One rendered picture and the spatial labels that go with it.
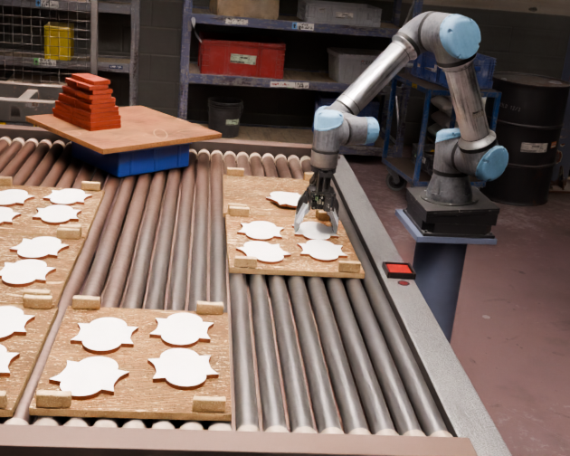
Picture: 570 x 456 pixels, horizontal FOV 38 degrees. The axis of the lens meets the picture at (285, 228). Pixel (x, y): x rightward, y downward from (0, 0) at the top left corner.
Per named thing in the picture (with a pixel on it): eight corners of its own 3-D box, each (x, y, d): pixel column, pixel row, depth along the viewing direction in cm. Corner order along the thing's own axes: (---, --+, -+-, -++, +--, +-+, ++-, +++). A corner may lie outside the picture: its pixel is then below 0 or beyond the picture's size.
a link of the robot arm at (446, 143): (453, 161, 278) (456, 122, 274) (480, 171, 267) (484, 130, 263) (424, 166, 273) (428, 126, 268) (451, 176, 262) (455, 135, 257)
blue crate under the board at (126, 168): (140, 147, 317) (141, 120, 313) (191, 166, 297) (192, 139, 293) (69, 156, 296) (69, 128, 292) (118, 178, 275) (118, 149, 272)
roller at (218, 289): (223, 161, 324) (223, 149, 323) (233, 466, 142) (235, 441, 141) (210, 160, 324) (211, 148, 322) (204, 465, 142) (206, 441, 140)
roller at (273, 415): (248, 162, 326) (248, 150, 324) (291, 466, 143) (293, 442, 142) (235, 162, 325) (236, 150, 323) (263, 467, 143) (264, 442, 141)
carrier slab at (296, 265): (339, 224, 252) (340, 220, 251) (364, 279, 213) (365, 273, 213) (224, 219, 247) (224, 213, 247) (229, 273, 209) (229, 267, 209)
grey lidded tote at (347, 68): (379, 79, 701) (383, 50, 693) (394, 87, 668) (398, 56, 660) (323, 75, 688) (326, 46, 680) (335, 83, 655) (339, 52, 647)
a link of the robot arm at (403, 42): (413, -1, 249) (303, 113, 242) (437, 3, 240) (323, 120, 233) (431, 28, 255) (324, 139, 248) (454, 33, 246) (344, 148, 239)
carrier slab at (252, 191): (322, 185, 290) (323, 180, 290) (337, 224, 252) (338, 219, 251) (223, 178, 287) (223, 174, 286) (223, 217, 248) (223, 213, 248)
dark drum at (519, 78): (528, 184, 665) (550, 74, 636) (562, 208, 610) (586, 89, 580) (459, 181, 656) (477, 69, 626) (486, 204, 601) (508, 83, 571)
